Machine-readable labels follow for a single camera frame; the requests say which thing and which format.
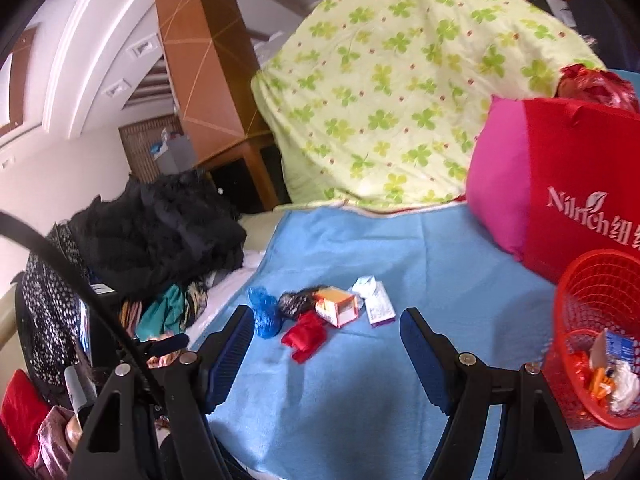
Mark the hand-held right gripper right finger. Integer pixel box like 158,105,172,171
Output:
399,307,587,480

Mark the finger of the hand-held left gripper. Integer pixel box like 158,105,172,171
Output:
132,332,191,359

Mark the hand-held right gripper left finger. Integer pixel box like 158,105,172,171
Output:
67,304,257,480

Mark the blue plastic bag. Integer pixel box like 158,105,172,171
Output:
248,285,282,339

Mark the orange medicine box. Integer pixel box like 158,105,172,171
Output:
313,285,362,329

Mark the red mesh basket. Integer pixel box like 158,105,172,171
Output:
542,249,640,432

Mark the teal cloth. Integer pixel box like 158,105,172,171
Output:
136,284,190,339

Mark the black polka-dot cloth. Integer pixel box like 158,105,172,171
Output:
21,222,93,388

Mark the white medicine box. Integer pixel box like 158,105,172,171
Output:
364,281,398,329

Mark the red crumpled wrapper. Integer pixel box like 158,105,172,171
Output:
280,311,327,364

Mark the black plastic bag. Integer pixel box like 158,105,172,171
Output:
277,286,323,320

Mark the light blue blanket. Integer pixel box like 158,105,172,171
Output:
202,204,631,480

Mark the black clothes pile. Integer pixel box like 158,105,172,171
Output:
69,171,249,287

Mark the red cloth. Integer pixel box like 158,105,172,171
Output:
0,369,50,467

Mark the pink cloth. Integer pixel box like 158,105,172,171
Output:
34,405,77,480

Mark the orange wrapper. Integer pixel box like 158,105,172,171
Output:
575,352,618,401

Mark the brown wicker screen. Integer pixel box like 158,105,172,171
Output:
118,114,187,188

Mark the pink pillow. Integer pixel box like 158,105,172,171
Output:
466,94,532,262

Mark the grey box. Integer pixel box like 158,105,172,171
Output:
151,129,197,175

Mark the white blue packet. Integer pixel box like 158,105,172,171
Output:
590,329,637,373

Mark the white crumpled paper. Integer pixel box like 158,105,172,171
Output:
607,361,640,413

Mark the red paper bag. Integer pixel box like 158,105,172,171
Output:
519,99,640,287

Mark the green clover quilt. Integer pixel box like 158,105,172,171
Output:
250,0,610,212

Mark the brown wooden column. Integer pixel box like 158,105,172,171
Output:
151,0,281,213

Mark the red plastic bag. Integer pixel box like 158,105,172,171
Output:
556,64,640,112

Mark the black cable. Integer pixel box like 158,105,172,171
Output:
0,210,161,406

